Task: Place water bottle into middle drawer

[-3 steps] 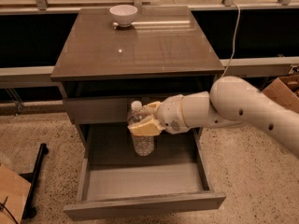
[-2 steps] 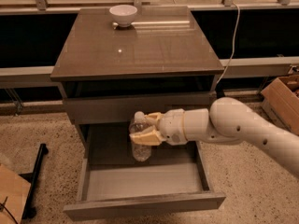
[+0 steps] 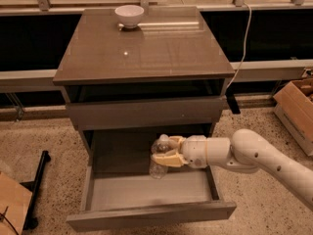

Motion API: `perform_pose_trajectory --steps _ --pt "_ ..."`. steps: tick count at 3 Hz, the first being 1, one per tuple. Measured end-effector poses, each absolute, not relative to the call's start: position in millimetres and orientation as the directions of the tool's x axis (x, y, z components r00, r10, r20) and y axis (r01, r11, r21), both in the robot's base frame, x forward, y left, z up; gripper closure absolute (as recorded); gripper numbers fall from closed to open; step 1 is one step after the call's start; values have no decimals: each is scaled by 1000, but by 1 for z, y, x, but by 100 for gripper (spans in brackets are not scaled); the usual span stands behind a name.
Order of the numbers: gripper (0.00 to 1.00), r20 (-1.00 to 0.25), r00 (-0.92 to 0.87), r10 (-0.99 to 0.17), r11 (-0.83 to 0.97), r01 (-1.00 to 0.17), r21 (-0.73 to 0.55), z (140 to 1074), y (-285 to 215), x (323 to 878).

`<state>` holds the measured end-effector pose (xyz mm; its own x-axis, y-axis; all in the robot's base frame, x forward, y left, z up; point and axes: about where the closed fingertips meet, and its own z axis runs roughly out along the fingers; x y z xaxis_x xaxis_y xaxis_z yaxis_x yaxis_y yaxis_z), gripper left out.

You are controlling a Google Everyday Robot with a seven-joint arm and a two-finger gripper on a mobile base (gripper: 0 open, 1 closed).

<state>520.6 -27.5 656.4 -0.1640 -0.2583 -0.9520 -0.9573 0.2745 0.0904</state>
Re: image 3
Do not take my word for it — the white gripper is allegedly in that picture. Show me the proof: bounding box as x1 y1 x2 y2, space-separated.
152 135 207 168

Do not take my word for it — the clear plastic water bottle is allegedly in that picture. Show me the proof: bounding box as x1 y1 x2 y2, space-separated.
149 133 171 180

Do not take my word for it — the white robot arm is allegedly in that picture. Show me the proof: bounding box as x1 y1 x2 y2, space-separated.
151 129 313 210

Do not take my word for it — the closed grey top drawer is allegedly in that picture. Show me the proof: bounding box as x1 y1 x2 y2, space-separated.
67 97 226 130

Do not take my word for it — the open grey middle drawer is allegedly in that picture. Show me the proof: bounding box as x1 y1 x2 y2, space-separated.
66 124 238 233

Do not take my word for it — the grey drawer cabinet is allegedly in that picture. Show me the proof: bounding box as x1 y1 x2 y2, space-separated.
52 5 236 155

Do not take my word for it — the cardboard box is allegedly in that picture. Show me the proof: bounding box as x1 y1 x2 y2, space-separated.
274 78 313 156

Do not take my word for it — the white ceramic bowl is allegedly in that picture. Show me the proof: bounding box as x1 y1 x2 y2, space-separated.
114 5 145 28

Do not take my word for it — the black metal stand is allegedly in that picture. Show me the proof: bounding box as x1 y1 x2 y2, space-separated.
21 150 51 230

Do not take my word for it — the wooden board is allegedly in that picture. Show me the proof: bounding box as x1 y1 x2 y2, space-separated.
0 172 32 235

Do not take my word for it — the black cabinet foot bracket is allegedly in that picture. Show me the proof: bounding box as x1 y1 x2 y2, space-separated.
226 93 241 115

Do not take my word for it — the white power cable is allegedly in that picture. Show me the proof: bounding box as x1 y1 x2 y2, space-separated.
224 2 253 90

